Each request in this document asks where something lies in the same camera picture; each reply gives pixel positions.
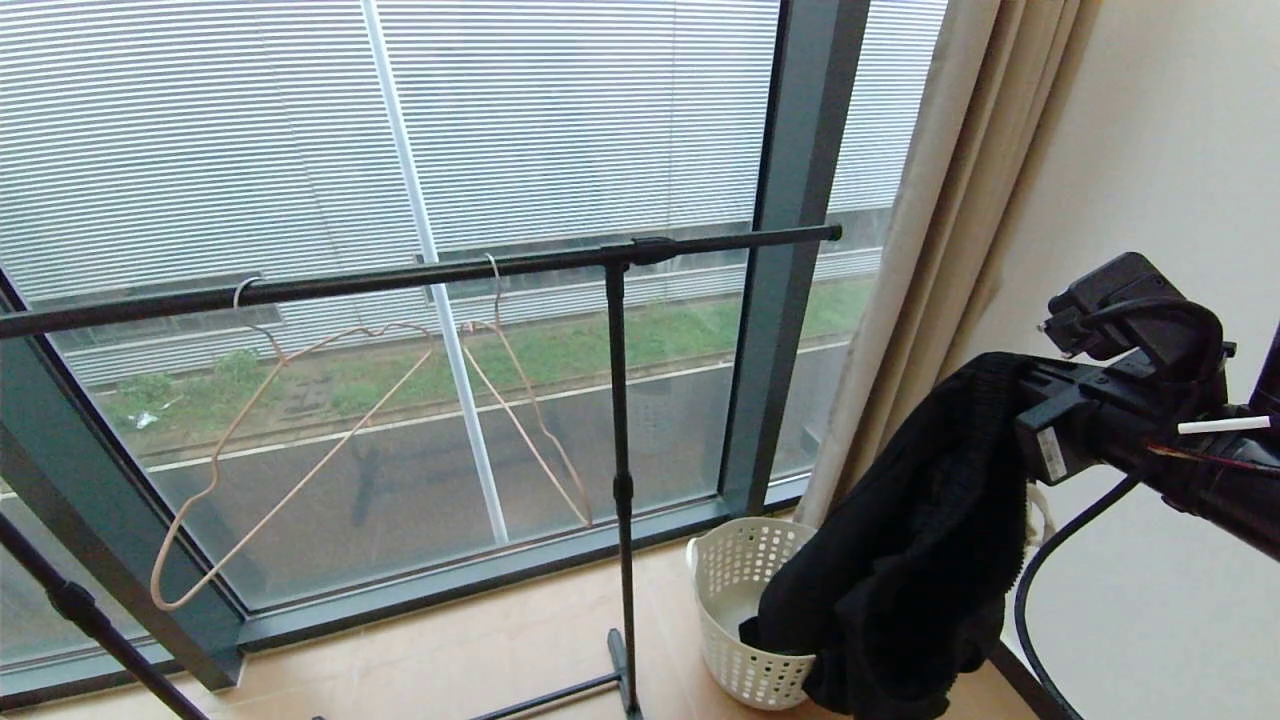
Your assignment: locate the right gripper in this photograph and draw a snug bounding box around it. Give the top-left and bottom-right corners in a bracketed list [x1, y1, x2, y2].
[1015, 355, 1229, 488]

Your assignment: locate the white laundry basket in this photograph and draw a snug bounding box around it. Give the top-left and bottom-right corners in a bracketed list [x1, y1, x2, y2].
[686, 517, 831, 711]

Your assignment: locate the black clothes rack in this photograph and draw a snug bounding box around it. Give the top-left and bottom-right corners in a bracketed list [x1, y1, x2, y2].
[0, 224, 843, 720]

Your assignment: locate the pink clothes hanger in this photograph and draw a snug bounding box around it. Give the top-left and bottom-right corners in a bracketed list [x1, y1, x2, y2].
[462, 253, 593, 528]
[150, 275, 437, 612]

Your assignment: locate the beige curtain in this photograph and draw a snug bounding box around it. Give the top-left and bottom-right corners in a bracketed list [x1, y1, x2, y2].
[795, 0, 1101, 526]

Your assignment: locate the window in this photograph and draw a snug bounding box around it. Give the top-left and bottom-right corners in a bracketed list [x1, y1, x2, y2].
[0, 0, 946, 691]

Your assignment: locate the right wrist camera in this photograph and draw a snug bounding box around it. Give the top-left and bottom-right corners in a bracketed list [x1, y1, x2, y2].
[1038, 252, 1236, 401]

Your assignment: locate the black cable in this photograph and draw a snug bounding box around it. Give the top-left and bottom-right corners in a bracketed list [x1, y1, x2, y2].
[1013, 475, 1141, 720]

